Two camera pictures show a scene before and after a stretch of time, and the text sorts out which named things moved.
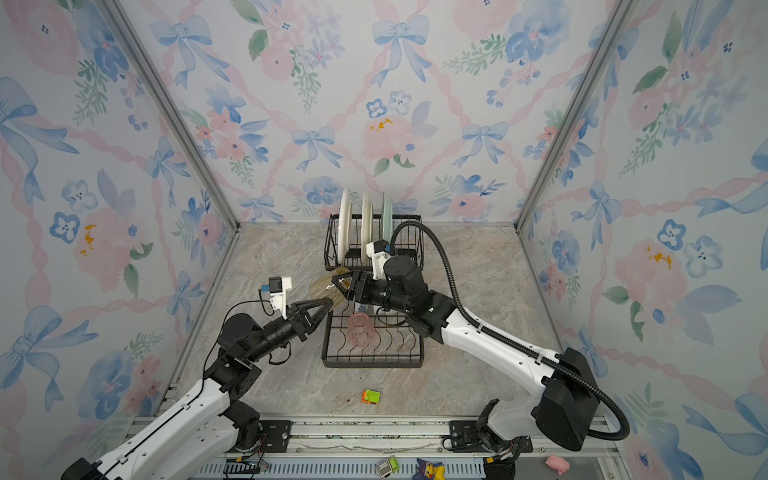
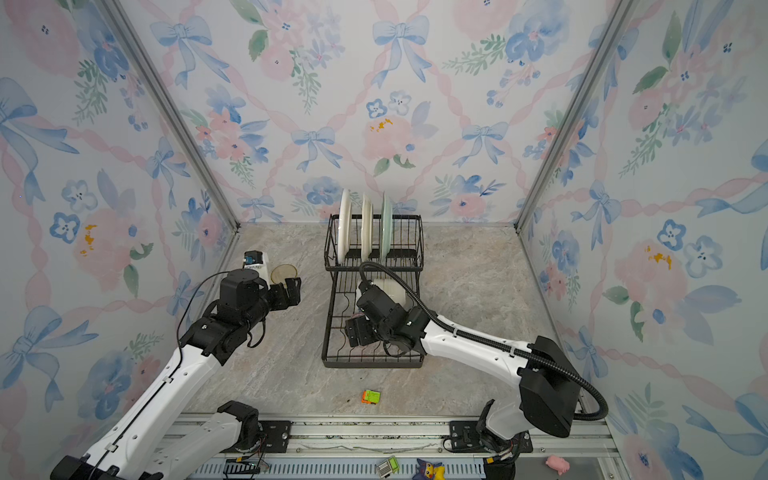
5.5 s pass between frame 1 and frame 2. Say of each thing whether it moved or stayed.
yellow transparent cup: moved
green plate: stayed
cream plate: stayed
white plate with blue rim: stayed
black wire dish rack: stayed
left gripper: moved
